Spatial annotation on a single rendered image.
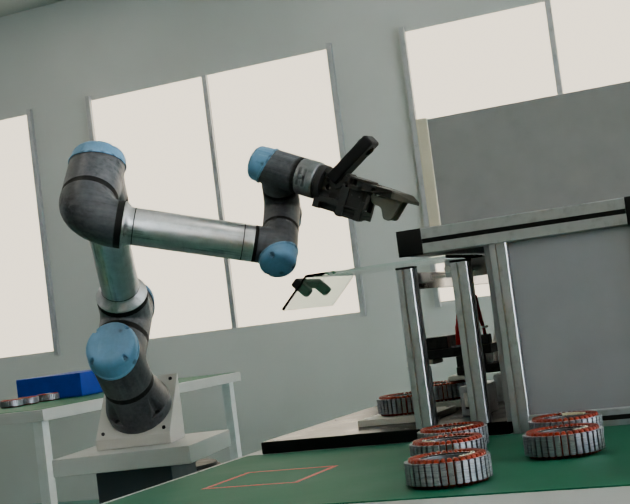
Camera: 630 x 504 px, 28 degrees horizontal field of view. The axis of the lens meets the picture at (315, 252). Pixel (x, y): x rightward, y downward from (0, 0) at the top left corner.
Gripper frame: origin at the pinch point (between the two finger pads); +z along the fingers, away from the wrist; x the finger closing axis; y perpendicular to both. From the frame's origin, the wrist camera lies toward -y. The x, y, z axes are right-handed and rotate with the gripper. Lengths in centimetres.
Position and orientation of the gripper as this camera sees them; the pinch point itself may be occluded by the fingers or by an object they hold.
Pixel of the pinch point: (413, 198)
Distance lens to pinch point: 244.9
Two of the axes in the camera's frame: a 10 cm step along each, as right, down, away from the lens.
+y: -2.7, 9.6, 1.1
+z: 8.8, 2.9, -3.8
